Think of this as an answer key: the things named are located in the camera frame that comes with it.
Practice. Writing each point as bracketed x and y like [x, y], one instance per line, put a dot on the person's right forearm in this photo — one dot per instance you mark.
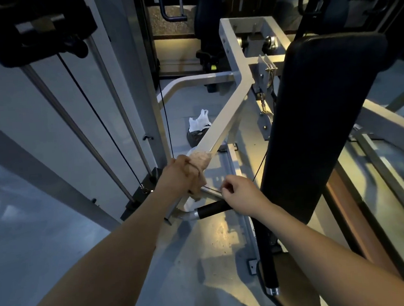
[334, 262]

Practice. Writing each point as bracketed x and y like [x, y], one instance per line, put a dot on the white plastic bag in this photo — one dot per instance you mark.
[200, 122]

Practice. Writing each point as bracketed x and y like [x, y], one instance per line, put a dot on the black weight stack carriage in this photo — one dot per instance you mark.
[31, 28]

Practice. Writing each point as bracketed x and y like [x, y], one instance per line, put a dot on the person's right hand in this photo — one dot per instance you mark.
[246, 196]

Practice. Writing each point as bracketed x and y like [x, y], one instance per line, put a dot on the black pillar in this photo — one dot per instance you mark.
[146, 41]

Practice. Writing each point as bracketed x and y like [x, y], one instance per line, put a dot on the black weight plate stack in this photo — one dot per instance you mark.
[139, 197]

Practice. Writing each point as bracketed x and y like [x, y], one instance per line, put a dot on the person's left forearm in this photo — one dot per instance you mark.
[93, 272]

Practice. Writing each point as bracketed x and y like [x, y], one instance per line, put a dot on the beige cleaning cloth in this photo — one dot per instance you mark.
[200, 160]

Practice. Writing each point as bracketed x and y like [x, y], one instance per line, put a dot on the chrome guide rod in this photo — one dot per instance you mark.
[76, 132]
[121, 108]

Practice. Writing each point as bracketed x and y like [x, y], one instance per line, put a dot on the person's left hand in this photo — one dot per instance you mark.
[176, 180]

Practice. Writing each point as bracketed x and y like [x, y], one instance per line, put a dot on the black padded backrest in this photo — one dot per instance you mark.
[310, 123]

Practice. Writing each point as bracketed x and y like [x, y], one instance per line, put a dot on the black trash bag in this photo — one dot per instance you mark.
[195, 137]

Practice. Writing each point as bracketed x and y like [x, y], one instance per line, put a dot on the brown partition base rail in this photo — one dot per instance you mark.
[351, 213]

